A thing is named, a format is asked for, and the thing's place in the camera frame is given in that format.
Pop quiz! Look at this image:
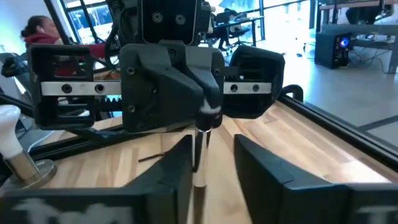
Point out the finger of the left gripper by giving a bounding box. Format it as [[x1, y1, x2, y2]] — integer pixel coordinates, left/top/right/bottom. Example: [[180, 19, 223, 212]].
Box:
[[120, 45, 205, 133], [174, 49, 224, 130]]

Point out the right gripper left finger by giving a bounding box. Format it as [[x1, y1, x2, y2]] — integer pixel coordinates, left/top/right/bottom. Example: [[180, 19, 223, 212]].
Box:
[[0, 135, 193, 224]]

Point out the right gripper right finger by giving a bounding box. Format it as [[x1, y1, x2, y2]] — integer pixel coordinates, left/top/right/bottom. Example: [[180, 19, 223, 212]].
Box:
[[234, 134, 398, 224]]

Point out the white mushroom lamp metal base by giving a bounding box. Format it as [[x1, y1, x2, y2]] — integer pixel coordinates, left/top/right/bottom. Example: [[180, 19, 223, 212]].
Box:
[[0, 104, 58, 190]]

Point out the person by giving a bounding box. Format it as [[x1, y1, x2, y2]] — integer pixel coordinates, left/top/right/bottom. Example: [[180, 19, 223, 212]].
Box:
[[20, 15, 108, 77], [217, 7, 249, 52]]

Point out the dark office desk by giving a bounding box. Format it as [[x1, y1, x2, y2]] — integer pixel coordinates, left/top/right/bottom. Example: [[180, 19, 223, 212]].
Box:
[[214, 16, 265, 47]]

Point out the black computer tower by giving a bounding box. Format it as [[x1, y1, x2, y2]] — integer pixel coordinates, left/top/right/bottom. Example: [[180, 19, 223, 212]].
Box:
[[314, 30, 353, 70]]

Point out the grey workbench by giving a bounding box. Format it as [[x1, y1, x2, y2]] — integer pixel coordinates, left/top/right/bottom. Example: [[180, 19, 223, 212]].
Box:
[[320, 0, 398, 75]]

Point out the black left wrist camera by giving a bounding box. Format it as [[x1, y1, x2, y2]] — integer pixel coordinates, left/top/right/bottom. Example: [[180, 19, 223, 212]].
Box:
[[141, 0, 200, 44]]

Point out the black frame clamp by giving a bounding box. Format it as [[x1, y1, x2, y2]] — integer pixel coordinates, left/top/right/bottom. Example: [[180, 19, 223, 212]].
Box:
[[280, 83, 305, 104]]

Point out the black aluminium table frame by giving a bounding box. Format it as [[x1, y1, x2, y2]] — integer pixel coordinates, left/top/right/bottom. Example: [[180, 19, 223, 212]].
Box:
[[0, 90, 398, 170]]

